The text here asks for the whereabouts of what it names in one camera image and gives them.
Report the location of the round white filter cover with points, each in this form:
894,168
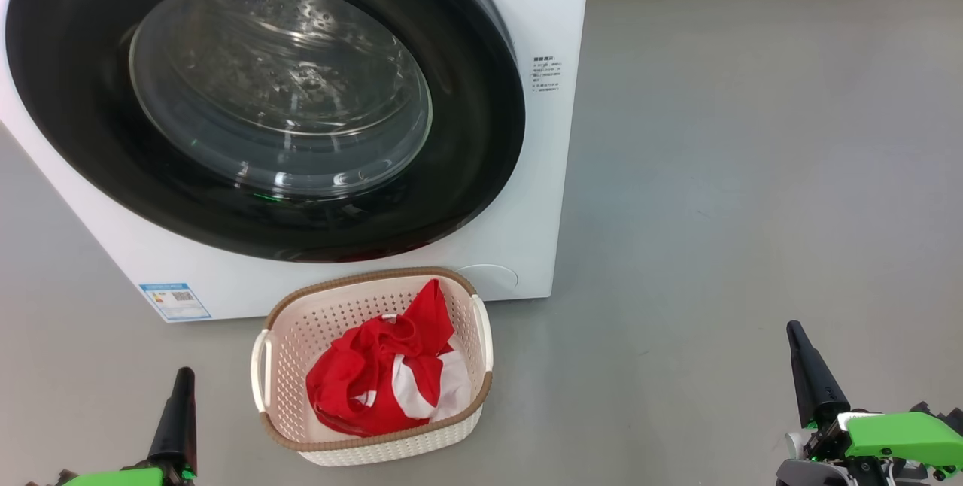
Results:
493,280

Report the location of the blue energy label sticker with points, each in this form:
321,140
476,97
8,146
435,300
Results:
174,302

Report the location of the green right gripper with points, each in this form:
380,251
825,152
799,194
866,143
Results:
895,437

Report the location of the black round glass washer door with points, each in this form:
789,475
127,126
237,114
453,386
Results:
474,132

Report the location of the white front-load washing machine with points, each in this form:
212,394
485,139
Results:
549,170

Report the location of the red and white garment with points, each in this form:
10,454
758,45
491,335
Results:
361,381

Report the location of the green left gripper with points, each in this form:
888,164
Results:
120,478

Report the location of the cream perforated laundry basket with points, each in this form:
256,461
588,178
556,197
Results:
293,343

